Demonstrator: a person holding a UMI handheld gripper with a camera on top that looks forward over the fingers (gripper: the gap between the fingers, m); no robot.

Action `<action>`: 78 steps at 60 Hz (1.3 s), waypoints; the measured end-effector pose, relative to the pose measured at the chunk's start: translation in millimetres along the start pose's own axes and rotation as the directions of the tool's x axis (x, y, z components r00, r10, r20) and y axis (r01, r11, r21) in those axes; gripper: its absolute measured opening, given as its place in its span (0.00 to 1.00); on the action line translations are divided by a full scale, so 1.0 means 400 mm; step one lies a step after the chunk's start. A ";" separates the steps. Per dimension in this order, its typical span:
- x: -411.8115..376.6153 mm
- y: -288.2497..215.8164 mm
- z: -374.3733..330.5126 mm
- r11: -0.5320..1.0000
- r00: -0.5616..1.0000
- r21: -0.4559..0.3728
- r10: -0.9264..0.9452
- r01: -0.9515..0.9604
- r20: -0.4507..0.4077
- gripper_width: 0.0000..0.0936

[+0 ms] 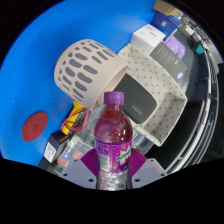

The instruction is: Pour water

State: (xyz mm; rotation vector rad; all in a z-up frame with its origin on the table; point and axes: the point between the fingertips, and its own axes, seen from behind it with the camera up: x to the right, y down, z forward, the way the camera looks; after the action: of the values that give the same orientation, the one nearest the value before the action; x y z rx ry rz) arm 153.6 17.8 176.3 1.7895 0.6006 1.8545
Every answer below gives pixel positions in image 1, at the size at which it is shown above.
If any purple-capped clear drink bottle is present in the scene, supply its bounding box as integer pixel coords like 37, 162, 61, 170
93, 91, 134, 192

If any beige perforated tray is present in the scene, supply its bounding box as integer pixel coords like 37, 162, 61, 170
117, 43, 189, 148

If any purple bag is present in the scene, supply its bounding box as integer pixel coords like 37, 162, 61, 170
163, 32, 187, 60

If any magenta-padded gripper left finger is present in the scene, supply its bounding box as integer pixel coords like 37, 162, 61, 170
60, 147, 100, 190

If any black rectangular device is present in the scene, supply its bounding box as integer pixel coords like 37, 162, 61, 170
113, 73, 158, 125

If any black box with white label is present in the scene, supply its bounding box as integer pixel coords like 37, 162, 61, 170
43, 130, 73, 164

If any dark grey standing box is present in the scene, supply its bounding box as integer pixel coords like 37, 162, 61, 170
149, 41, 188, 81

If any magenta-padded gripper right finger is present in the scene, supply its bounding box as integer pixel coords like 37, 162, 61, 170
128, 147, 168, 190

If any beige patterned mug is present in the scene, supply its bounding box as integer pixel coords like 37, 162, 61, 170
53, 38, 129, 111

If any flat round red coaster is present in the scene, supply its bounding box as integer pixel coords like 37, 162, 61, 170
21, 111, 49, 143

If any clear organiser box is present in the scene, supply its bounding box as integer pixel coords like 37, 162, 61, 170
53, 133, 98, 174

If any teal object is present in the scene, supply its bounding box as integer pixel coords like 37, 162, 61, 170
194, 44, 205, 55

